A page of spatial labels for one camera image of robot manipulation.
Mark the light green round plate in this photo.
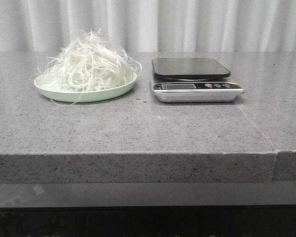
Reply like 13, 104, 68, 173
34, 73, 137, 103

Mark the silver black kitchen scale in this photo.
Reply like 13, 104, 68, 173
151, 58, 244, 103

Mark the white pleated curtain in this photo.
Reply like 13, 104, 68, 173
0, 0, 296, 52

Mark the white vermicelli noodle bundle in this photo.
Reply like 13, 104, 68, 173
35, 31, 142, 107

